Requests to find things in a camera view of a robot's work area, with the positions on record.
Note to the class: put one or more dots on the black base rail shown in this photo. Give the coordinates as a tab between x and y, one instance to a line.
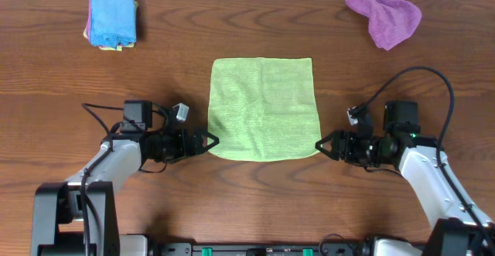
247	250

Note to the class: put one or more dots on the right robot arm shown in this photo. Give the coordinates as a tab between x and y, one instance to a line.
459	226

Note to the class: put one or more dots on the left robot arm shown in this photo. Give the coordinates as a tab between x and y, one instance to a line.
78	216

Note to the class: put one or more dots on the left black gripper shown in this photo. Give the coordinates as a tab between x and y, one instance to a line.
185	150

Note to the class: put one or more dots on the folded purple cloth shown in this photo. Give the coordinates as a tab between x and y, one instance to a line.
88	25

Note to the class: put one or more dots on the green microfiber cloth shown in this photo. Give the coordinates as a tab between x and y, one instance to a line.
263	109

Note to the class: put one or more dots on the folded yellow-green cloth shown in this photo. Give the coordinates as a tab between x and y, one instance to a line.
112	48

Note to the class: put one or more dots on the folded blue cloth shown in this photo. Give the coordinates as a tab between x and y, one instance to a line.
112	20

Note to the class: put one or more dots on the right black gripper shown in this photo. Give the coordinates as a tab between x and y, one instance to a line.
346	155

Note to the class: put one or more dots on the purple microfiber cloth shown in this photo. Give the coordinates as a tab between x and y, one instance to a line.
390	22

